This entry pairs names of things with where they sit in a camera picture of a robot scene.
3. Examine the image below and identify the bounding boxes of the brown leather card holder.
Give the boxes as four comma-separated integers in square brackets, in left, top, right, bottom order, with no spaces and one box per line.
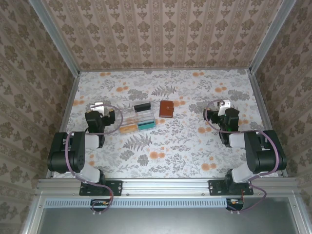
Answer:
[159,100,174,118]

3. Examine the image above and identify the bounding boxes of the orange card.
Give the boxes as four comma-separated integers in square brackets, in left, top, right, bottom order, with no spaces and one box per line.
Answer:
[119,123,139,135]

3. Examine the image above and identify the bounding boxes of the plain black card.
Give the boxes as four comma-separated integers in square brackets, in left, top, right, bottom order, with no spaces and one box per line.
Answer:
[133,102,152,114]

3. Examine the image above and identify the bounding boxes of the clear acrylic card organizer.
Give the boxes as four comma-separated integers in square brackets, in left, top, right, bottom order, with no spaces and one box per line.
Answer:
[113,101,157,135]

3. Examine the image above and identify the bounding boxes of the teal card with dark stripe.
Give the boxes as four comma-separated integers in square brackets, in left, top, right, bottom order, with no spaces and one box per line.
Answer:
[137,118,157,130]

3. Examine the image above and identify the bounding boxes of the floral patterned table covering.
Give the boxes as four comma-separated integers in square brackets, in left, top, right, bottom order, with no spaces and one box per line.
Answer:
[52,69,280,180]

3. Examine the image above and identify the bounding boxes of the black connector board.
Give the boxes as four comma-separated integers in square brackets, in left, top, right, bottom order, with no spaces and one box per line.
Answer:
[90,198,113,212]
[225,197,244,212]

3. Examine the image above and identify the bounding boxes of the grey metal panel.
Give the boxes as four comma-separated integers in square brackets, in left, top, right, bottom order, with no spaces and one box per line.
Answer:
[36,207,302,234]

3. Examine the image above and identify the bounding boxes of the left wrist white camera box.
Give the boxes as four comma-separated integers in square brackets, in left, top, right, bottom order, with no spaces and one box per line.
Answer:
[90,101,111,116]

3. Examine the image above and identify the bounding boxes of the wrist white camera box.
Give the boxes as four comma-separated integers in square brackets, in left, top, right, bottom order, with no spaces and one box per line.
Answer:
[90,101,111,116]
[217,98,231,117]

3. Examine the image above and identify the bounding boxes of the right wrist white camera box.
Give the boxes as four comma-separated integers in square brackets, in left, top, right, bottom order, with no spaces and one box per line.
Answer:
[217,98,231,117]

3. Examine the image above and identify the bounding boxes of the aluminium table side rail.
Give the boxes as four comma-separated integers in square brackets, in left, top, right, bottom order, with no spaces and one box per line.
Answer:
[248,70,289,178]
[45,72,81,179]

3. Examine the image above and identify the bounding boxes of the thin aluminium table rail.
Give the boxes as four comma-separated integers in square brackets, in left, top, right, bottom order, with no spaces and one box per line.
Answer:
[79,69,252,73]

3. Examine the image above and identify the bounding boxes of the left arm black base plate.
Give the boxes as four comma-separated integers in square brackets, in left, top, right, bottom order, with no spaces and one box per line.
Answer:
[79,179,123,196]

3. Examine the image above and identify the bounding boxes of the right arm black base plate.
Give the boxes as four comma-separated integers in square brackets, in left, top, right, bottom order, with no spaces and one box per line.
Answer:
[208,179,254,196]

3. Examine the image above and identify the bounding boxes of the wide aluminium mounting rail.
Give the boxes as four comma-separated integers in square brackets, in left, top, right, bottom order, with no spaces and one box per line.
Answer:
[36,177,300,197]

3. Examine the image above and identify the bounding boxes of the slanted aluminium frame post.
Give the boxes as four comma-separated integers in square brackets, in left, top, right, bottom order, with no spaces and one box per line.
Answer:
[248,0,297,74]
[29,0,81,77]

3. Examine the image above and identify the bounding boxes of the slotted white cable duct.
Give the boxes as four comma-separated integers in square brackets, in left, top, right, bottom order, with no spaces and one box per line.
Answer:
[45,197,229,208]

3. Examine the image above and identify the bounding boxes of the short aluminium frame leg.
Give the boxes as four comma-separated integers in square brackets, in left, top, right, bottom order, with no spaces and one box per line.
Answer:
[289,192,305,234]
[21,192,46,234]

